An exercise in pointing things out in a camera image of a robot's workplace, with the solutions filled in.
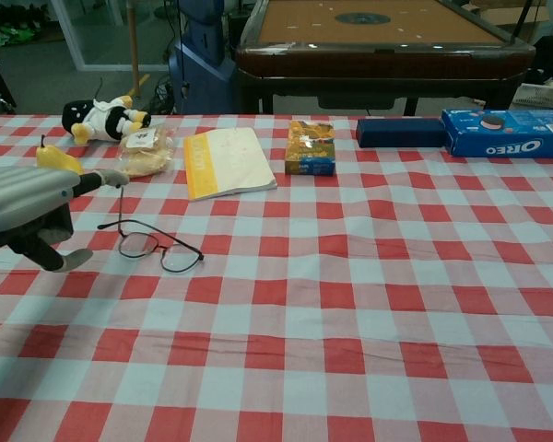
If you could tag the blue plastic chair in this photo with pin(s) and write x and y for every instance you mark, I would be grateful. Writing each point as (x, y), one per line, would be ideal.
(203, 69)

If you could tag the bagged bread snack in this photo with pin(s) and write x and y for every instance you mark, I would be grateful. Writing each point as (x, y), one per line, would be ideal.
(145, 154)

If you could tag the black white plush toy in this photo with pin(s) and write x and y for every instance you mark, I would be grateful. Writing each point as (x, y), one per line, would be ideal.
(103, 119)

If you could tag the brown wooden game table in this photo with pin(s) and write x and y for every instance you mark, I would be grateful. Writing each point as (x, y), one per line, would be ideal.
(382, 55)

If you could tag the yellow pear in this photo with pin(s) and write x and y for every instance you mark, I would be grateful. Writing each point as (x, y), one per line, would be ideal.
(53, 159)

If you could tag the wire-rim eyeglasses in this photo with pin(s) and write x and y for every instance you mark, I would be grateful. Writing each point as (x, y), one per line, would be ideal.
(160, 249)

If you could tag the white bag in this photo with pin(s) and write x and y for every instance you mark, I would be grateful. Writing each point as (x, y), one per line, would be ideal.
(544, 94)

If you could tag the blue Oreo cookie box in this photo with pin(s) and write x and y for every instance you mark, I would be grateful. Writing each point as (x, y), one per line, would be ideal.
(507, 133)

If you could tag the yellow white notebook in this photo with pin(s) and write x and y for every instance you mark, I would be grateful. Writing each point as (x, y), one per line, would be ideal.
(230, 161)

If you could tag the red white checkered tablecloth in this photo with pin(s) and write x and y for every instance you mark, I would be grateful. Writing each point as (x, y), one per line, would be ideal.
(304, 299)

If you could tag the yellow snack box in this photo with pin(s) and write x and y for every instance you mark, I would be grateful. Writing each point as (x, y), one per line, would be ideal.
(309, 147)

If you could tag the wooden pole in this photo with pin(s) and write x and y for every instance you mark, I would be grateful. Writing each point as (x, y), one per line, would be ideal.
(134, 46)

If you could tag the dark blue case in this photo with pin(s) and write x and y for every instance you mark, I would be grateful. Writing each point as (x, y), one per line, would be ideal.
(398, 133)

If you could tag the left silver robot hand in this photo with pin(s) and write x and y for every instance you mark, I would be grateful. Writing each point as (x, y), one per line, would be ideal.
(23, 198)

